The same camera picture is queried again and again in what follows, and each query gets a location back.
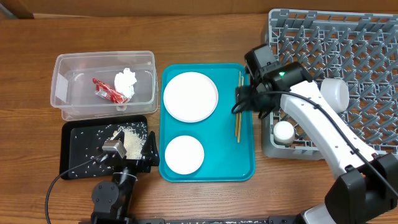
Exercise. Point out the teal serving tray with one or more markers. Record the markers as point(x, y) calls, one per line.
point(226, 157)

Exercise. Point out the wooden chopstick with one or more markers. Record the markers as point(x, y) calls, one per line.
point(239, 136)
point(238, 114)

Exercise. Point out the white cup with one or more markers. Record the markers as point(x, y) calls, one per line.
point(284, 133)

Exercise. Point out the small pink bowl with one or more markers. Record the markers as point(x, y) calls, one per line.
point(184, 155)

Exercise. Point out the red snack wrapper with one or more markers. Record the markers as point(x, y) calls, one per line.
point(105, 91)

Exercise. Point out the clear plastic bin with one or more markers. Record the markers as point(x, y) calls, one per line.
point(73, 91)

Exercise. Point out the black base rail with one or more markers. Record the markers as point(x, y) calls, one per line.
point(217, 221)

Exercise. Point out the right wooden chopstick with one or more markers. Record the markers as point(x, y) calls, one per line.
point(239, 136)

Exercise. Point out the grey bowl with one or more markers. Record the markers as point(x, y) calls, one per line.
point(336, 94)

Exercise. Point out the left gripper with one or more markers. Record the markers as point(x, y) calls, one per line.
point(150, 158)

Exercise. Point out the black plastic tray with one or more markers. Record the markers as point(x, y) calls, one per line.
point(88, 168)

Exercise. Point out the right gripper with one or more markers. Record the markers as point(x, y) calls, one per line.
point(272, 106)

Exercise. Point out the left wooden chopstick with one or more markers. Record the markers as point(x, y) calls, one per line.
point(238, 114)

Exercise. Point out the spilled rice pile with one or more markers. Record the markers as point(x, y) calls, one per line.
point(85, 143)

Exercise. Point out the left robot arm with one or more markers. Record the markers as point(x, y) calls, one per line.
point(112, 198)

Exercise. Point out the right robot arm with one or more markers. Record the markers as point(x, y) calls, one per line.
point(365, 182)

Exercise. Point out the grey dishwasher rack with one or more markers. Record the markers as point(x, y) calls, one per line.
point(360, 49)

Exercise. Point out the large white plate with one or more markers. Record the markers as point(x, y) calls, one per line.
point(190, 97)

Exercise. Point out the white tissue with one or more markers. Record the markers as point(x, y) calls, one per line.
point(124, 82)

